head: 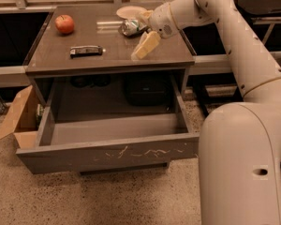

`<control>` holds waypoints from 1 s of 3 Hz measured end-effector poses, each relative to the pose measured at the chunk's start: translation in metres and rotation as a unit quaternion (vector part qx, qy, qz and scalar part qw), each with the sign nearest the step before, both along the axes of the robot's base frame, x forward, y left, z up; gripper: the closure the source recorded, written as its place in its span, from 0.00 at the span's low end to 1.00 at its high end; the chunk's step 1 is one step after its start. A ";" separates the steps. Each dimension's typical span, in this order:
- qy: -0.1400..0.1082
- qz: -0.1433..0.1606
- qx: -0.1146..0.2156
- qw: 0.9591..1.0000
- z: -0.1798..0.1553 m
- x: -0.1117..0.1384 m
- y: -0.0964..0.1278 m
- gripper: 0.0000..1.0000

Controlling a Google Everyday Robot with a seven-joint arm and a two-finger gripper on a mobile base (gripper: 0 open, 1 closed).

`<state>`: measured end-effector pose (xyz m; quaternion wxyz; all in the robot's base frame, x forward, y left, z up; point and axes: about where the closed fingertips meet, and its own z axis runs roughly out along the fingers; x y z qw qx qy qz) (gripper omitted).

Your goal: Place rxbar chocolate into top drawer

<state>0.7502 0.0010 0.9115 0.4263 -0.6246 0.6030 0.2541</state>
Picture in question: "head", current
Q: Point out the grey drawer cabinet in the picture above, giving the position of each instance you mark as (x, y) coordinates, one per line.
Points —
(97, 25)

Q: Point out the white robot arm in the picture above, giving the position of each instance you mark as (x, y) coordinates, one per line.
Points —
(240, 143)

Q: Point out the open grey top drawer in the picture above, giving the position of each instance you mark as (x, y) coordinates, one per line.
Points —
(95, 129)

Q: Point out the red apple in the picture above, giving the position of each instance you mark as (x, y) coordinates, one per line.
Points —
(64, 24)

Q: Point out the crushed green soda can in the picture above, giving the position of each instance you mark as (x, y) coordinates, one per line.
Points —
(132, 27)

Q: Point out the cardboard box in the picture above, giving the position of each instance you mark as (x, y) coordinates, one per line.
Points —
(21, 118)

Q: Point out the white paper bowl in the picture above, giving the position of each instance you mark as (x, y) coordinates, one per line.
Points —
(129, 12)

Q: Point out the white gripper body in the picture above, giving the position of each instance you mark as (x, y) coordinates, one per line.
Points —
(160, 20)

